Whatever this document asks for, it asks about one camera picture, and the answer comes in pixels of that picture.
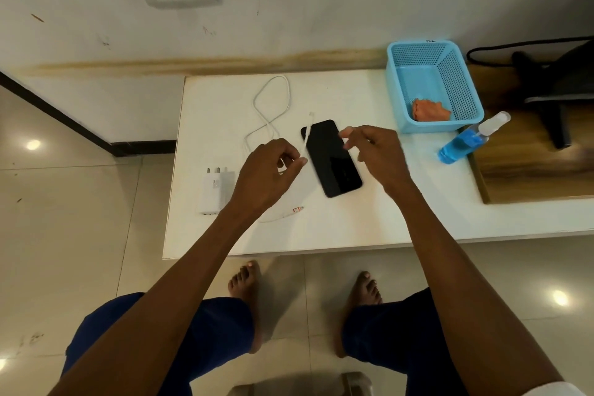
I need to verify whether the person's right hand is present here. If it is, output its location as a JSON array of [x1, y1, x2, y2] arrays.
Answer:
[[339, 125, 414, 195]]

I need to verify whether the person's left hand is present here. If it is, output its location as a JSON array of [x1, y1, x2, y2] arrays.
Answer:
[[230, 138, 309, 221]]

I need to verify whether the white charging cable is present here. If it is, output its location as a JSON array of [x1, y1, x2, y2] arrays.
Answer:
[[243, 75, 317, 225]]

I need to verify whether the person's right forearm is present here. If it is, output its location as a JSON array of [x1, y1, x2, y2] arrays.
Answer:
[[384, 177, 565, 396]]

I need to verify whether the person's left forearm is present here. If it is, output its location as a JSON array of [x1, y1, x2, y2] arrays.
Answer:
[[48, 203, 275, 396]]

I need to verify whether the black smartphone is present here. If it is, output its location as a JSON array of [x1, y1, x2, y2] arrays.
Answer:
[[300, 119, 364, 199]]

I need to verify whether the orange cloth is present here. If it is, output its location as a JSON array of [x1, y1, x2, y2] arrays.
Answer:
[[411, 99, 453, 123]]

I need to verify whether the white charger adapter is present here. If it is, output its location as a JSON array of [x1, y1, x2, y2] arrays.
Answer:
[[199, 166, 240, 217]]

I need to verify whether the blue plastic mesh basket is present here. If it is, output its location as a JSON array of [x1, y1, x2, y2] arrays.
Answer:
[[385, 40, 485, 135]]

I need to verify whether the blue liquid spray bottle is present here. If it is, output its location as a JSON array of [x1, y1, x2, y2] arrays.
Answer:
[[437, 111, 512, 165]]

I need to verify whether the person's left foot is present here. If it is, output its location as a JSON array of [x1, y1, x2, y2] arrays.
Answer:
[[227, 260, 264, 355]]

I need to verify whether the person's foot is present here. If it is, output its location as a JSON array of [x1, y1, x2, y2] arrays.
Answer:
[[227, 260, 264, 355], [334, 271, 384, 359]]

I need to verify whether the person's right foot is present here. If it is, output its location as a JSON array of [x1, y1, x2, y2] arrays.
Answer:
[[334, 271, 384, 359]]

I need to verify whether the brown wooden table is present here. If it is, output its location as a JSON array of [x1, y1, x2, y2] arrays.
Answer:
[[466, 63, 594, 205]]

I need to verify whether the person's left leg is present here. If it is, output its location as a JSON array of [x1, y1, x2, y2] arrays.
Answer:
[[62, 292, 256, 396]]

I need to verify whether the person's leg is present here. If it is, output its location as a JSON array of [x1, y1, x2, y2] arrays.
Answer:
[[341, 287, 470, 396], [62, 292, 256, 396]]

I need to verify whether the person's right leg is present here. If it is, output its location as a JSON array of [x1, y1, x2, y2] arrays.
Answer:
[[341, 287, 470, 396]]

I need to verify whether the black stand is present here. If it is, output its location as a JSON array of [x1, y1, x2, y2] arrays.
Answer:
[[510, 37, 594, 151]]

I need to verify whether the white sleeve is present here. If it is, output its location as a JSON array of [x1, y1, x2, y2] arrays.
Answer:
[[522, 381, 591, 396]]

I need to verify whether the black cable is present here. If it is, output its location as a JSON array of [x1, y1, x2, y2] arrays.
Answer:
[[466, 36, 594, 67]]

